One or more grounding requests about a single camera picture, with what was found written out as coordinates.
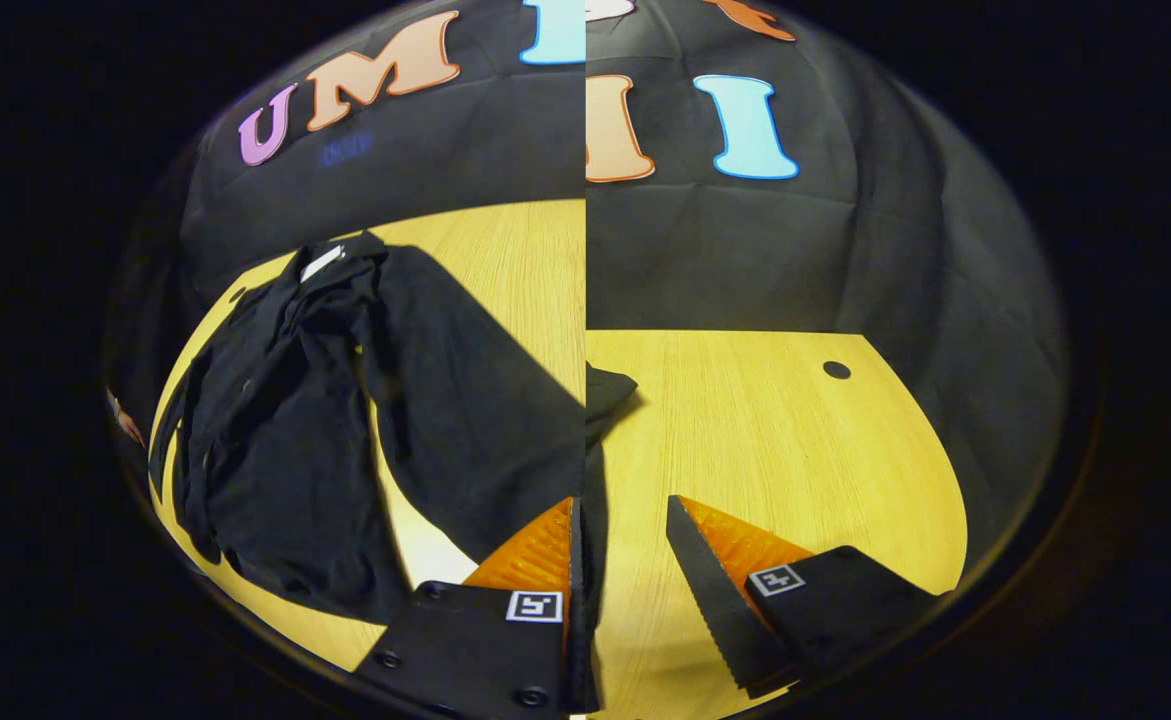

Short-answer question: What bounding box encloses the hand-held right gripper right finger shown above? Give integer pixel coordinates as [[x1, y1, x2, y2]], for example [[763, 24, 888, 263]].
[[665, 494, 951, 701]]

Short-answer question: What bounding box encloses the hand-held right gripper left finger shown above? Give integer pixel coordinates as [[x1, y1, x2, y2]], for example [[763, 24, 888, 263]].
[[350, 495, 586, 720]]

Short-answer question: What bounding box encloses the black coat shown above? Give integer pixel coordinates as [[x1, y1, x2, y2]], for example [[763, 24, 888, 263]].
[[150, 230, 638, 713]]

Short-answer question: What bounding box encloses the black backdrop cloth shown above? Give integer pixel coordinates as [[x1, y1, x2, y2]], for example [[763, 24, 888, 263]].
[[180, 0, 1066, 561]]

